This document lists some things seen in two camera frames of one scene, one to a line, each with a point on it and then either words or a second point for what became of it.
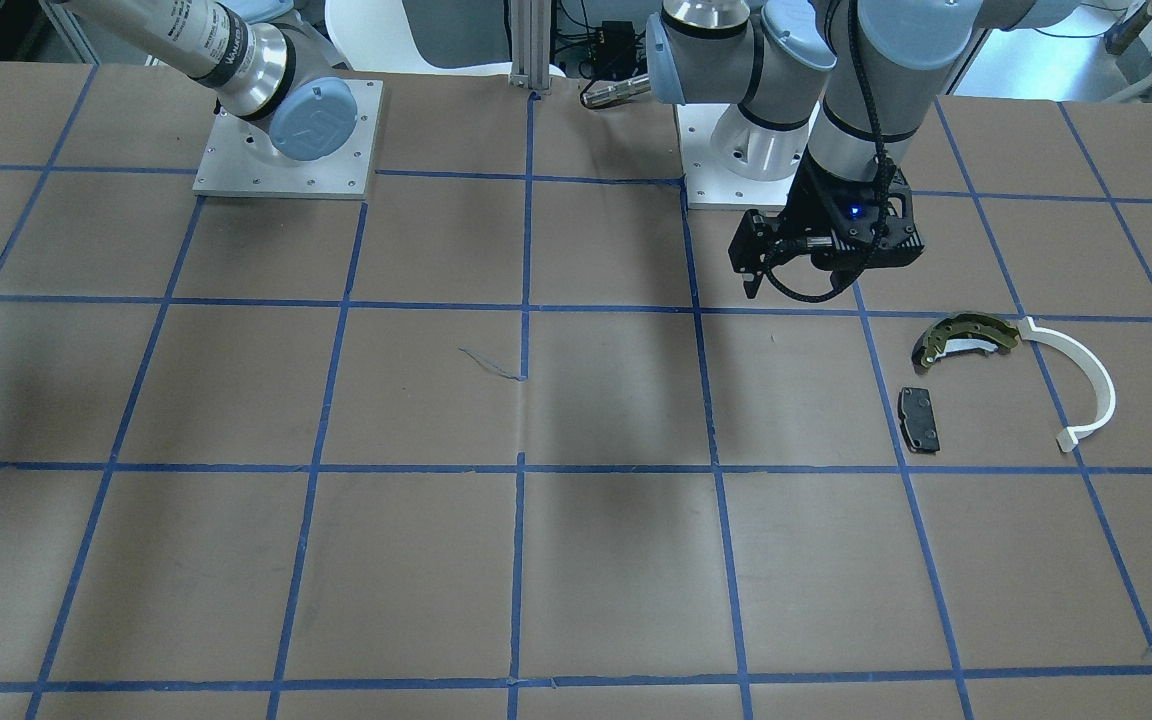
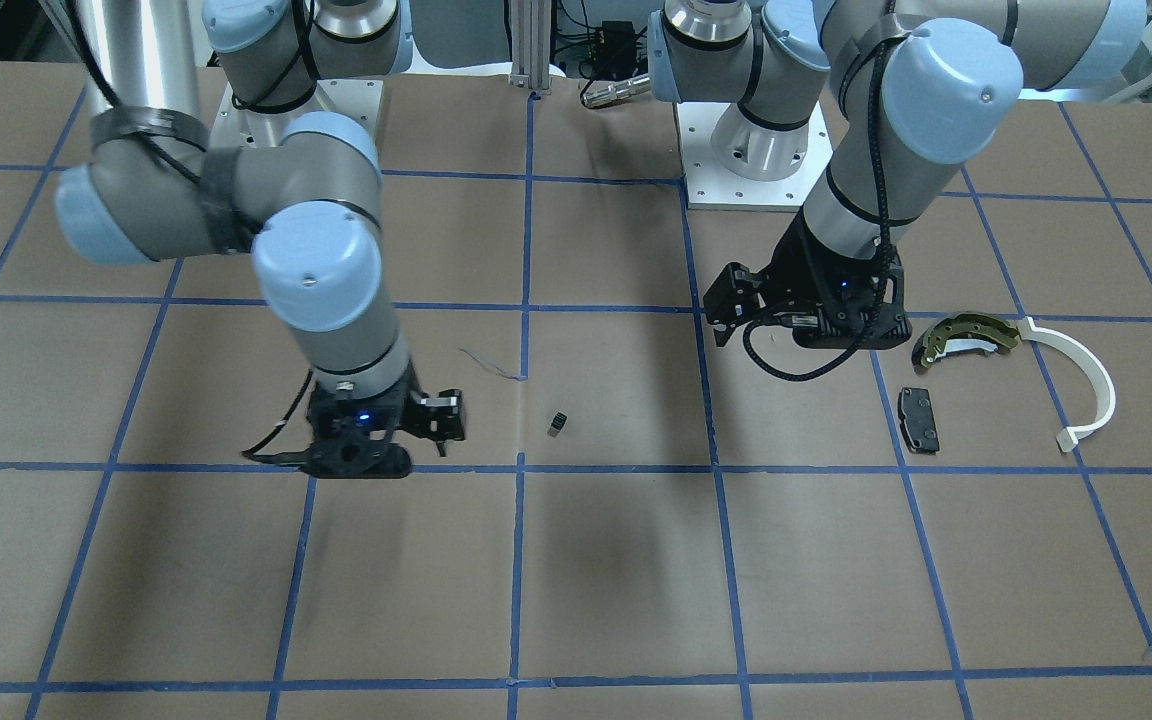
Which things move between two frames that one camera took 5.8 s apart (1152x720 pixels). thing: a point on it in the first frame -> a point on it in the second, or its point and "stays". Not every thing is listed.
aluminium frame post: x=530 y=44 stays
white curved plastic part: x=1067 y=439 stays
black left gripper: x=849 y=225 -> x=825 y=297
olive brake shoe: x=963 y=332 stays
